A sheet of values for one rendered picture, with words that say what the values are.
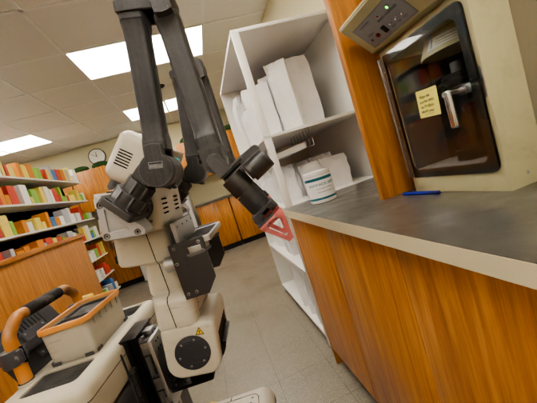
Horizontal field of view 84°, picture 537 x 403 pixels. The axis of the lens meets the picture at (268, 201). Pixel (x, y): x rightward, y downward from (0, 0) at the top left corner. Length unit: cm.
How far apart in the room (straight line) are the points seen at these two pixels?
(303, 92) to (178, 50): 146
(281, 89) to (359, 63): 94
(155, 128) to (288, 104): 135
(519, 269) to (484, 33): 55
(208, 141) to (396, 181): 69
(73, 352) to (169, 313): 29
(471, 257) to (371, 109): 67
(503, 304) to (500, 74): 51
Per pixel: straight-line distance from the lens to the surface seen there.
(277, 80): 203
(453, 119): 85
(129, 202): 75
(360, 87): 112
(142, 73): 78
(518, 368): 71
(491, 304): 66
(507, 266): 55
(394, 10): 96
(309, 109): 214
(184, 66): 76
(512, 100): 91
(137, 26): 82
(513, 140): 90
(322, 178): 141
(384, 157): 111
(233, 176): 70
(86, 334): 106
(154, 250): 94
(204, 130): 72
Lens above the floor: 115
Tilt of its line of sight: 5 degrees down
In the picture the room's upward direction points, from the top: 18 degrees counter-clockwise
